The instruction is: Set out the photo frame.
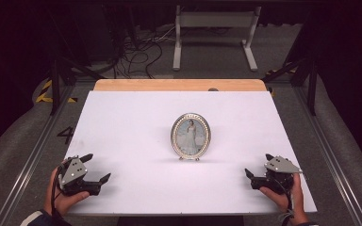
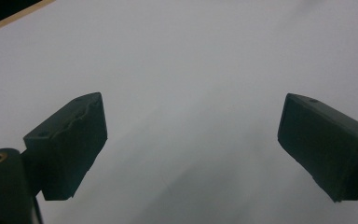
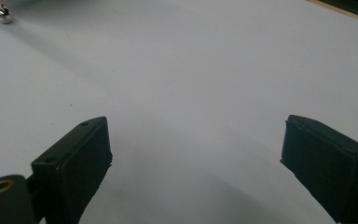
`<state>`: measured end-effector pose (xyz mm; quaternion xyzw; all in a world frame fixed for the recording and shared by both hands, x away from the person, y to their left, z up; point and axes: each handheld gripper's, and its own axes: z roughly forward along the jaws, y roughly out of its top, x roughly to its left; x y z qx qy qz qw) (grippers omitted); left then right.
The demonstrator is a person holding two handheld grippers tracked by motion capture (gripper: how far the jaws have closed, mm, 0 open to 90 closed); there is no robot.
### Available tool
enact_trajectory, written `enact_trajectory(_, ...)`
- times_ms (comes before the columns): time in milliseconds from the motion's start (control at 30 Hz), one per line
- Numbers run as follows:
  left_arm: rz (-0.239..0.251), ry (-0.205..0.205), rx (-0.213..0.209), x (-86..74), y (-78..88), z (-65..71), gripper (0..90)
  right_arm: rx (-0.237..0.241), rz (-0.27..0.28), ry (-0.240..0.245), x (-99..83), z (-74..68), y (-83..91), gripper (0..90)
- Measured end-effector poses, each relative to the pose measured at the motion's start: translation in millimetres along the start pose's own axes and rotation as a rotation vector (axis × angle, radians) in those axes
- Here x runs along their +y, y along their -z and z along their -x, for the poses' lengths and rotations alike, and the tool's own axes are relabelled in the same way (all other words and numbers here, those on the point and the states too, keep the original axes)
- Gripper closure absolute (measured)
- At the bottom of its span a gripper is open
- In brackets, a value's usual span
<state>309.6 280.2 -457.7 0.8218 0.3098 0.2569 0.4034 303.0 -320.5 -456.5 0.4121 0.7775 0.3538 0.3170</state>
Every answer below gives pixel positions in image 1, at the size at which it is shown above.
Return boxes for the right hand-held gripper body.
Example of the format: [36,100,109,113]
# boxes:
[250,155,304,194]

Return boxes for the white desk frame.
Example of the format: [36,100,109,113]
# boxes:
[173,4,262,73]

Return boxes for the tangle of black floor cables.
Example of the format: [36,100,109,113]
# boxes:
[111,26,164,79]

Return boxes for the person's right hand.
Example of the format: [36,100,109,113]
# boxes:
[258,173,310,225]

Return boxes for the oval pearl photo frame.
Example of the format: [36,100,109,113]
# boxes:
[170,112,212,162]

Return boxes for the white floor cables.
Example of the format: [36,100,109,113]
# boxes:
[140,26,177,43]

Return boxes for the person's left hand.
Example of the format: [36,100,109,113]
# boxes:
[42,158,91,218]

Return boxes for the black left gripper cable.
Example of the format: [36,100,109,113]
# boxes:
[50,166,64,220]

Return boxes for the aluminium floor rail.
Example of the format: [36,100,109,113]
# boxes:
[293,84,362,226]
[0,83,78,226]

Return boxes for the dark curtain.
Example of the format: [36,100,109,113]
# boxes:
[0,0,56,154]
[307,0,362,183]

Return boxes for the black metal stand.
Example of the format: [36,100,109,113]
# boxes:
[262,56,320,116]
[48,6,105,116]

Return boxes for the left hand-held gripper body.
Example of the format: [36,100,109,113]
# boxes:
[56,155,104,198]

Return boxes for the grey right gripper cable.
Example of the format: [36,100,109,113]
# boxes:
[279,185,296,226]

